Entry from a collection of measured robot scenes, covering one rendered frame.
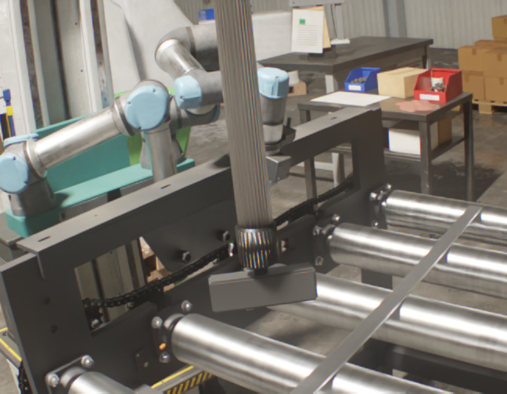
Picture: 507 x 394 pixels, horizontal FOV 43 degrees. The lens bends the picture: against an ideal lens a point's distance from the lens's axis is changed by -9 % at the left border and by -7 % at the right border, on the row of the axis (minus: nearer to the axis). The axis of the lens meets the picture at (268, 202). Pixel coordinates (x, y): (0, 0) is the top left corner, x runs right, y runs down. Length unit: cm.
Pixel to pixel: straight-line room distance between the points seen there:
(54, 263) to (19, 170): 59
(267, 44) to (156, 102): 661
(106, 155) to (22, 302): 108
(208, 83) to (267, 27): 687
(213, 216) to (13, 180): 59
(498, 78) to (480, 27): 504
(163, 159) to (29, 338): 83
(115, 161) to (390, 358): 115
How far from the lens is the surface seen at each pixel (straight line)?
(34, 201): 204
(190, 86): 152
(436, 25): 1246
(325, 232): 192
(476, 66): 748
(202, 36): 189
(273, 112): 148
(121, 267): 249
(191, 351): 146
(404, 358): 237
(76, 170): 225
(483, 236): 198
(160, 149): 198
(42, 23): 226
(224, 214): 163
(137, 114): 179
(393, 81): 431
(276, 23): 841
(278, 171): 151
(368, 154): 212
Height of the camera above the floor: 162
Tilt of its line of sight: 19 degrees down
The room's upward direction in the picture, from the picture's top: 6 degrees counter-clockwise
